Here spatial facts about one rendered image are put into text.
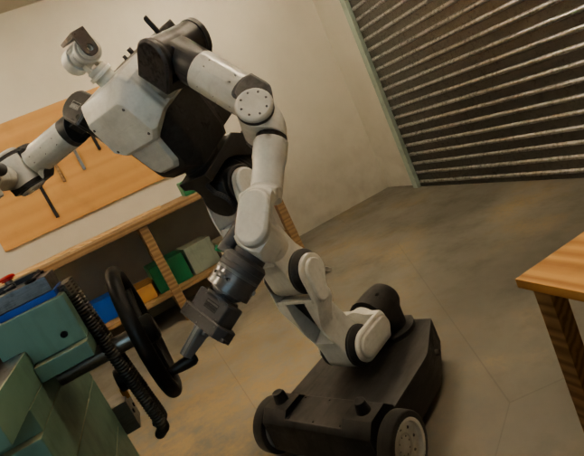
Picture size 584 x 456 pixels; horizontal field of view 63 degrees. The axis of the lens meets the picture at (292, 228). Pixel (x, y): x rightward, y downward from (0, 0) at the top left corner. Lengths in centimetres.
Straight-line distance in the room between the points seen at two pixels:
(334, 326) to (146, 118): 87
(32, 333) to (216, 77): 60
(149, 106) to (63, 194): 316
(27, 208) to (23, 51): 124
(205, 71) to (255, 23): 376
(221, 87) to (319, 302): 75
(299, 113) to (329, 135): 37
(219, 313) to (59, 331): 28
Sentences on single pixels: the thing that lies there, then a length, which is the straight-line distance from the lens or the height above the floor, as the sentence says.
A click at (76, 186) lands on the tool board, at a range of 432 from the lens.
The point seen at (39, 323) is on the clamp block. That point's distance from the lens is 95.
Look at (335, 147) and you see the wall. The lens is 487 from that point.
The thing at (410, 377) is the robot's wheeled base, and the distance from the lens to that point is 165.
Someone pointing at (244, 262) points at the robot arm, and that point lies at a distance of 87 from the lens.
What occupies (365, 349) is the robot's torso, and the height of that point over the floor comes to 28.
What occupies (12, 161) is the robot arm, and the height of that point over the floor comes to 129.
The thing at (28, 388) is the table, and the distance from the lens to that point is 90.
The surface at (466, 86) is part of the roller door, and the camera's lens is 377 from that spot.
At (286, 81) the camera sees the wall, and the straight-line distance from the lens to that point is 477.
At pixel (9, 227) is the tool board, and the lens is 438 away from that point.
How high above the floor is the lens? 107
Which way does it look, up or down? 12 degrees down
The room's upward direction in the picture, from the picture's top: 25 degrees counter-clockwise
